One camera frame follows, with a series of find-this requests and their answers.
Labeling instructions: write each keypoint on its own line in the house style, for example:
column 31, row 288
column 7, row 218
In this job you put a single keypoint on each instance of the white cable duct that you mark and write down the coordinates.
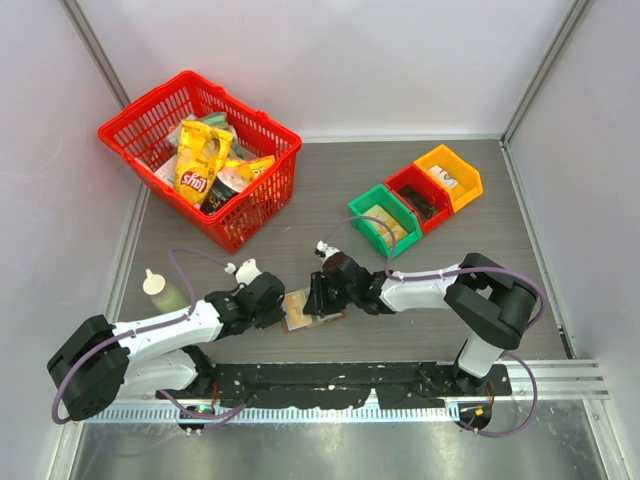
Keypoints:
column 369, row 413

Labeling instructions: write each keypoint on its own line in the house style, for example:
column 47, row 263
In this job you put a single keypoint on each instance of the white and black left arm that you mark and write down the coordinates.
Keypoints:
column 103, row 361

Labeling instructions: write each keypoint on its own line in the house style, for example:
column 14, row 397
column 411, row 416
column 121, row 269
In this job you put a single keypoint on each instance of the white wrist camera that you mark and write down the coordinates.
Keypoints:
column 327, row 252
column 245, row 273

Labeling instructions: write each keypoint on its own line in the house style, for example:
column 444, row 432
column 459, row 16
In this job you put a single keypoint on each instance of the black and white cup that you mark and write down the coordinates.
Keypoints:
column 226, row 186

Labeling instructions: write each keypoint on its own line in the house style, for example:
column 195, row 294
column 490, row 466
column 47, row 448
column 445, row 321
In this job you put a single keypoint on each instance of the dark item in red bin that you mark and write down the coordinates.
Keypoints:
column 427, row 206

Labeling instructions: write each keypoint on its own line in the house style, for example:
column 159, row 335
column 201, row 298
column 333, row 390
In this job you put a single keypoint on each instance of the white label in yellow bin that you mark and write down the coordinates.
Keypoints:
column 443, row 176

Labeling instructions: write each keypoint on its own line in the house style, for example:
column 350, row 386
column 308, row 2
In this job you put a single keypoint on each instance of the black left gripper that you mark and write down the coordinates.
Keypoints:
column 274, row 317

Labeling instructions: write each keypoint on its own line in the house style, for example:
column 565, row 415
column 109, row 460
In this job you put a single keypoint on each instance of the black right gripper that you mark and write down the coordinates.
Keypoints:
column 317, row 303

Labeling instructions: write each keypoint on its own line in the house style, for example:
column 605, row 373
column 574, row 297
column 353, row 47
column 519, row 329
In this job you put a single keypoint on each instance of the red plastic bin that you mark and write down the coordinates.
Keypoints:
column 412, row 175

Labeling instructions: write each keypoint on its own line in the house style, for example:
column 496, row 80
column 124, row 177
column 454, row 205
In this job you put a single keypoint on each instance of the gold cards in green bin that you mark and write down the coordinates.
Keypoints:
column 386, row 226

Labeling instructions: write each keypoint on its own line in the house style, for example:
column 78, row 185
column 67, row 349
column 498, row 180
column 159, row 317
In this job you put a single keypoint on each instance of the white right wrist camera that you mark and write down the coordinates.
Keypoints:
column 327, row 252

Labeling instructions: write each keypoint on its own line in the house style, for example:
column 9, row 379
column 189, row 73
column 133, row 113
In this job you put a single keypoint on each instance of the gold credit card left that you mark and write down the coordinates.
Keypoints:
column 293, row 306

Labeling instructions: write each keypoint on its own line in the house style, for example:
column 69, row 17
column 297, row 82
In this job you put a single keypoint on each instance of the brown leather card holder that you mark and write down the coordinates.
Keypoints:
column 317, row 320

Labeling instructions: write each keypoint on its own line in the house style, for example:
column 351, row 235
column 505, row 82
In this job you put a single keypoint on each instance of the green plastic bin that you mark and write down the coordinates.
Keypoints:
column 379, row 202

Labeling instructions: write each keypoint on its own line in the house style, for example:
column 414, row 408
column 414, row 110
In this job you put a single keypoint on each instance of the green snack packet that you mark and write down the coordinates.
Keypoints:
column 216, row 120

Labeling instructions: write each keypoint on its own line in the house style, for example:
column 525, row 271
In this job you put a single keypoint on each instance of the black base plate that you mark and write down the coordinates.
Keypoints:
column 338, row 386

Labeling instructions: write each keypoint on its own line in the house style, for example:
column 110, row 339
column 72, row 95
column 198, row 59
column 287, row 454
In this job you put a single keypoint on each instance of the yellow plastic bin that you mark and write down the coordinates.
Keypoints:
column 470, row 185

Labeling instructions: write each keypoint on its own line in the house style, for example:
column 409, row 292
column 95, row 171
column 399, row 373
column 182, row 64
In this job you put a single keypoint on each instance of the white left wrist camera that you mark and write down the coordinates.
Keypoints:
column 245, row 273

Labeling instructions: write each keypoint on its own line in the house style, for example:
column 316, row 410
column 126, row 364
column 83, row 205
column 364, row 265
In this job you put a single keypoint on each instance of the yellow snack packet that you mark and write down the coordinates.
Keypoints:
column 250, row 170

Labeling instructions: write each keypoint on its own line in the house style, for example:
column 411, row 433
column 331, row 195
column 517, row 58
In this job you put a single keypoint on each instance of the red plastic shopping basket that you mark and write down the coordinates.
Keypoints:
column 138, row 134

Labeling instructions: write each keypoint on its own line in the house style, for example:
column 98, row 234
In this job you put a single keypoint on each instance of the yellow Lays chips bag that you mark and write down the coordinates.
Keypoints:
column 202, row 152

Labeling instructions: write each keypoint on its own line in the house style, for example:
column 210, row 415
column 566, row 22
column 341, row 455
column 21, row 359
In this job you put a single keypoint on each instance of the green squeeze bottle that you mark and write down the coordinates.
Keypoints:
column 165, row 296

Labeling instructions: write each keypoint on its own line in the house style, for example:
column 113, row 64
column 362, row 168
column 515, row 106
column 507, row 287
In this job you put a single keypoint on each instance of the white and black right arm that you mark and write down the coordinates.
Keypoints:
column 497, row 304

